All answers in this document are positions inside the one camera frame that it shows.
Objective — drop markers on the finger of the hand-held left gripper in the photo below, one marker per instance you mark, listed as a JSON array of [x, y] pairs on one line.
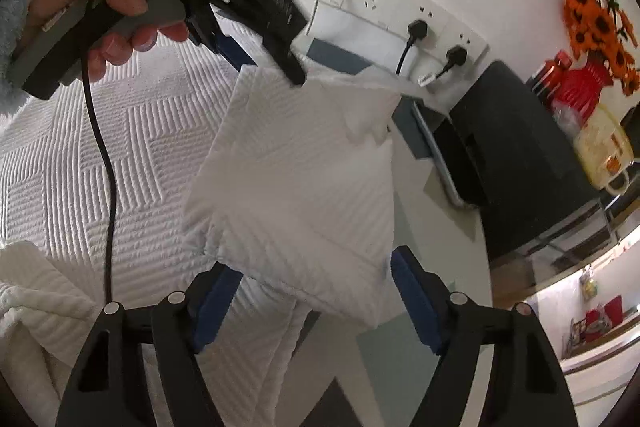
[[230, 49], [292, 67]]

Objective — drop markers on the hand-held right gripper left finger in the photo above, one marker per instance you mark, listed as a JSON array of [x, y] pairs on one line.
[[215, 307]]

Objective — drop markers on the person's left forearm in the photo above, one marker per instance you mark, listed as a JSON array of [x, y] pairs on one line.
[[20, 7]]

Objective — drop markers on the black box appliance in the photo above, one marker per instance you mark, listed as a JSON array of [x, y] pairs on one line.
[[515, 157]]

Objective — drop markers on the orange artificial flowers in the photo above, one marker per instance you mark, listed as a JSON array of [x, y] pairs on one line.
[[595, 22]]

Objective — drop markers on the geometric patterned table mat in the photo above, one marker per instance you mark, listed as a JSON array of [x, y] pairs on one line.
[[380, 357]]

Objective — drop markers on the red vase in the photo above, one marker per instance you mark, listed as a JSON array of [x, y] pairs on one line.
[[580, 87]]

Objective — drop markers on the cream mug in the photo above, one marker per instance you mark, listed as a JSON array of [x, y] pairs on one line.
[[600, 147]]

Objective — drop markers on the white textured sweater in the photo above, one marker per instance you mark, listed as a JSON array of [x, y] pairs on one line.
[[300, 187]]

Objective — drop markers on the black power plug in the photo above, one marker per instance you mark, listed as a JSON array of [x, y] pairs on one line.
[[455, 57], [415, 32]]

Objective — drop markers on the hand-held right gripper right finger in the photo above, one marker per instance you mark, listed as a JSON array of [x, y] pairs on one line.
[[415, 302]]

